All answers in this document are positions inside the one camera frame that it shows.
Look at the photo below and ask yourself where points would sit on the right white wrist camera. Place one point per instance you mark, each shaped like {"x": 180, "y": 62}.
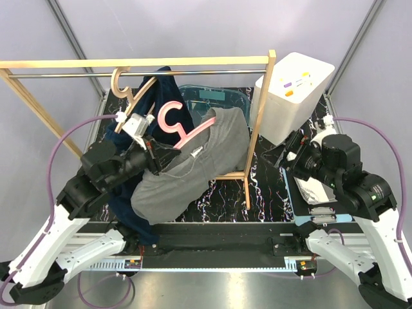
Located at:
{"x": 324, "y": 127}

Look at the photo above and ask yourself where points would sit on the pink clothes hanger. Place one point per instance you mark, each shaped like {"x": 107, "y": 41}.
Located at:
{"x": 177, "y": 127}

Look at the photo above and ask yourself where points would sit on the white spiral manual booklet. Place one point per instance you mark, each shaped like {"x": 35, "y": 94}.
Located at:
{"x": 314, "y": 192}

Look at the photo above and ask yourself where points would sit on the white storage box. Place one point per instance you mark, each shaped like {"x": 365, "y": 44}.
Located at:
{"x": 296, "y": 85}

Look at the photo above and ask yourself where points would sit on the black marbled table mat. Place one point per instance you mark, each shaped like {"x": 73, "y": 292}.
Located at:
{"x": 224, "y": 201}

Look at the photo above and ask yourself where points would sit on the teal plastic basket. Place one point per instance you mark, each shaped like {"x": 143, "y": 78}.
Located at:
{"x": 199, "y": 99}

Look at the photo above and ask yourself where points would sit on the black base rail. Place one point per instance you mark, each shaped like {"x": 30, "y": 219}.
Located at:
{"x": 213, "y": 247}

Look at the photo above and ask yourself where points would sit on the metal hanging rail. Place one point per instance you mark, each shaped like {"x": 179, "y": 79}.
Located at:
{"x": 137, "y": 74}

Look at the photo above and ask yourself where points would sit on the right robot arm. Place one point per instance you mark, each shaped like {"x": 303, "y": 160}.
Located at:
{"x": 383, "y": 282}

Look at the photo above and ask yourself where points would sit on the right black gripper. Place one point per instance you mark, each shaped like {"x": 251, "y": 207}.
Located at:
{"x": 299, "y": 143}

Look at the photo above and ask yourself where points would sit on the blue clipboard tray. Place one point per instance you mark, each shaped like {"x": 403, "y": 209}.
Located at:
{"x": 322, "y": 214}

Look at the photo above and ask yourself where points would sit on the grey shorts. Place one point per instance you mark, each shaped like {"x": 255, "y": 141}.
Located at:
{"x": 216, "y": 151}

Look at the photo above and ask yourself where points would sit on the navy blue shorts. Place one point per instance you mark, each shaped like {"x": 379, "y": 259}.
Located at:
{"x": 162, "y": 91}

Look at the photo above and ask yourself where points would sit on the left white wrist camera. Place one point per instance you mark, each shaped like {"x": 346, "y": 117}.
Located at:
{"x": 135, "y": 126}

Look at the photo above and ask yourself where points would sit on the wooden clothes hanger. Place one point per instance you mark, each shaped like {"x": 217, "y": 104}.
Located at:
{"x": 127, "y": 93}

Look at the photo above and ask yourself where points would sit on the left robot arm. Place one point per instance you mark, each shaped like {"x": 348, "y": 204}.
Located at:
{"x": 40, "y": 272}

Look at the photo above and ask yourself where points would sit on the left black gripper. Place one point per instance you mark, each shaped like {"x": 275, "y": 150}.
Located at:
{"x": 159, "y": 156}

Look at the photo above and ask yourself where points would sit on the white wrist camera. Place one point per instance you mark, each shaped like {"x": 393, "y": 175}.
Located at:
{"x": 324, "y": 127}
{"x": 135, "y": 126}

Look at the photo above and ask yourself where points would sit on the wooden clothes rack frame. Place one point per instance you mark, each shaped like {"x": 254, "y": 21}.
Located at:
{"x": 44, "y": 116}

